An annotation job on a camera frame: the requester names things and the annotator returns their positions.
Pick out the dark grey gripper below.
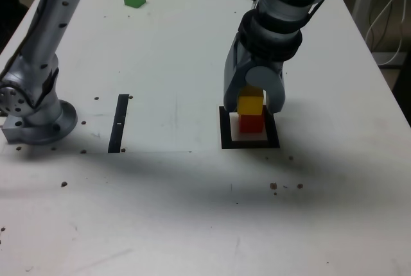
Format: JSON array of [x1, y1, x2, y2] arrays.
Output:
[[223, 31, 287, 114]]

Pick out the yellow cube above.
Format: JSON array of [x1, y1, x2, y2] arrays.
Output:
[[236, 85, 265, 116]]

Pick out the red cube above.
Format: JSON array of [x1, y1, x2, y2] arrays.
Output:
[[239, 114, 265, 134]]

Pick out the black tape square outline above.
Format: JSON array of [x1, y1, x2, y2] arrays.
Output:
[[218, 105, 281, 150]]

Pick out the black tape strip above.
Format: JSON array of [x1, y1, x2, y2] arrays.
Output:
[[107, 94, 129, 154]]

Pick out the white cable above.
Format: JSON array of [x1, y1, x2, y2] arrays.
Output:
[[365, 0, 411, 44], [378, 0, 406, 66]]

